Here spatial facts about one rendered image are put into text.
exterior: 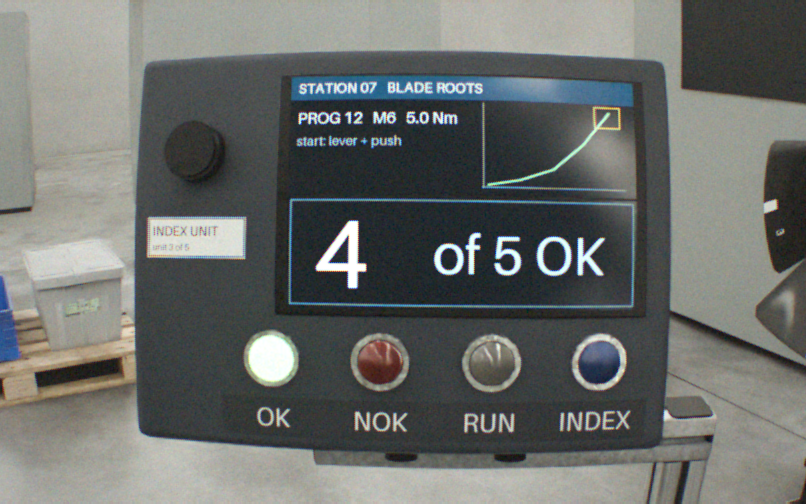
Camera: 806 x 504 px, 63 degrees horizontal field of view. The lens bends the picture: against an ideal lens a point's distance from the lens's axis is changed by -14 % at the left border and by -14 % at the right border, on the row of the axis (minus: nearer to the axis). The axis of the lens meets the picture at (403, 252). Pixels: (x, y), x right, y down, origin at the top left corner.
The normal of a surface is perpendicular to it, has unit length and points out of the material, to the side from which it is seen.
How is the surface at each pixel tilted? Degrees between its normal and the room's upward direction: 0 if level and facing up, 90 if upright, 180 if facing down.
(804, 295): 52
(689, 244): 90
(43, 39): 90
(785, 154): 76
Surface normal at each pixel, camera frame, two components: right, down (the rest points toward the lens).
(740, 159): -0.90, 0.11
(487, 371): -0.11, 0.04
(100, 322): 0.55, 0.30
